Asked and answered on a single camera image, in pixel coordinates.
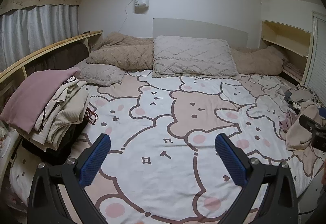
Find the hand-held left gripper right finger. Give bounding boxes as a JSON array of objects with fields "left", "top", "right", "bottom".
[{"left": 215, "top": 133, "right": 299, "bottom": 224}]

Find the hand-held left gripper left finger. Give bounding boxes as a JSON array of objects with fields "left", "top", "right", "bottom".
[{"left": 27, "top": 133, "right": 112, "bottom": 224}]

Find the beige pink garment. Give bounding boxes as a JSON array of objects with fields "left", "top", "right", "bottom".
[{"left": 285, "top": 100, "right": 325, "bottom": 151}]

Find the stack of folded clothes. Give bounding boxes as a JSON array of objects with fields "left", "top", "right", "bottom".
[{"left": 0, "top": 67, "right": 81, "bottom": 135}]

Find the small pink garment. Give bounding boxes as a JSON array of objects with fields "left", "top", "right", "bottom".
[{"left": 279, "top": 109, "right": 297, "bottom": 133}]

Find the dark patterned garment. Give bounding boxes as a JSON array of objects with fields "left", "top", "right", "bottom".
[{"left": 284, "top": 84, "right": 325, "bottom": 113}]

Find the black folded garment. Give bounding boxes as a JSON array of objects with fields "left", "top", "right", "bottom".
[{"left": 22, "top": 112, "right": 89, "bottom": 161}]

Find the cream ribbed folded garment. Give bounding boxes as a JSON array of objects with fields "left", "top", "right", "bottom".
[{"left": 19, "top": 87, "right": 90, "bottom": 149}]

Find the white louvered door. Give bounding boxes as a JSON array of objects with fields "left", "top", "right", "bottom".
[{"left": 304, "top": 11, "right": 326, "bottom": 102}]

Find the cream printed folded garment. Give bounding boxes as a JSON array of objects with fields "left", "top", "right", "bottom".
[{"left": 33, "top": 75, "right": 88, "bottom": 133}]

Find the bear printed bed sheet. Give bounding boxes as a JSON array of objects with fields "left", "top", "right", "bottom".
[{"left": 9, "top": 70, "right": 324, "bottom": 224}]

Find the small quilted beige pillow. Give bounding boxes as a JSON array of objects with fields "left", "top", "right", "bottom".
[{"left": 76, "top": 60, "right": 126, "bottom": 86}]

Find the beige quilted comforter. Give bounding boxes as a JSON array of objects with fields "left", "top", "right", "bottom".
[{"left": 87, "top": 32, "right": 284, "bottom": 75}]

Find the large quilted beige pillow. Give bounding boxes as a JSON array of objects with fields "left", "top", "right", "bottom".
[{"left": 152, "top": 35, "right": 237, "bottom": 78}]

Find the wooden bedside shelf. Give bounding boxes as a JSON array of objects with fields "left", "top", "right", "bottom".
[{"left": 0, "top": 31, "right": 104, "bottom": 92}]

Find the white headboard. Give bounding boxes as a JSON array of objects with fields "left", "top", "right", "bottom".
[{"left": 152, "top": 18, "right": 249, "bottom": 49}]

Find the white curtain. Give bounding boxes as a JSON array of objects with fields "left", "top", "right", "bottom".
[{"left": 0, "top": 5, "right": 79, "bottom": 72}]

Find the red tassel cord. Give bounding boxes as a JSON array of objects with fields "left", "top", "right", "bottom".
[{"left": 85, "top": 107, "right": 100, "bottom": 125}]

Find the wooden wall shelf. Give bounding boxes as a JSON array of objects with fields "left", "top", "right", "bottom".
[{"left": 259, "top": 20, "right": 313, "bottom": 84}]

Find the white cable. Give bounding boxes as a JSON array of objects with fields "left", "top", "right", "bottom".
[{"left": 119, "top": 0, "right": 137, "bottom": 34}]

